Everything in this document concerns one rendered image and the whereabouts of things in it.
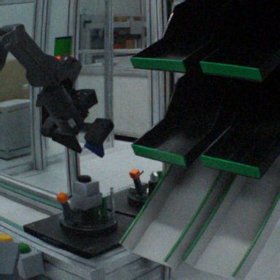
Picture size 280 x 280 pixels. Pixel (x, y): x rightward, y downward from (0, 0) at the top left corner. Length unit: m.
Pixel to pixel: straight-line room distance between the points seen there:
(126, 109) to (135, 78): 0.42
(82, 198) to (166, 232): 0.25
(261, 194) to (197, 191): 0.15
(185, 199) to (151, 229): 0.09
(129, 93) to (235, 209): 5.55
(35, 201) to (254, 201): 0.75
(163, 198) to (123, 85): 5.50
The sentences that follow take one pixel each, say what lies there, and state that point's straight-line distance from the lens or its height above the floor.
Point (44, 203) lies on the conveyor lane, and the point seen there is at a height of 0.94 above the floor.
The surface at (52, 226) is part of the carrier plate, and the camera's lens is 1.25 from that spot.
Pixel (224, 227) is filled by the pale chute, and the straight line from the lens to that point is 0.99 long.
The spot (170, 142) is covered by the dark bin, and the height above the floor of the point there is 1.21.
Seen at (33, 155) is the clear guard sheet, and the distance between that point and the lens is 1.58.
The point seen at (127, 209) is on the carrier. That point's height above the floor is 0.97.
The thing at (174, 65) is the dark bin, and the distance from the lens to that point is 0.90.
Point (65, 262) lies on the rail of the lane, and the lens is 1.08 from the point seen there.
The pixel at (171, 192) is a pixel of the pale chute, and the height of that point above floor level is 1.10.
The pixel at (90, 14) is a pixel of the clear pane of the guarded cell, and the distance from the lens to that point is 2.56.
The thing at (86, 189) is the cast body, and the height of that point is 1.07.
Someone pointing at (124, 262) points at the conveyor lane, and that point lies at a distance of 1.11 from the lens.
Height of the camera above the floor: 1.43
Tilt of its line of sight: 12 degrees down
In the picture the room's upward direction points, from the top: 1 degrees counter-clockwise
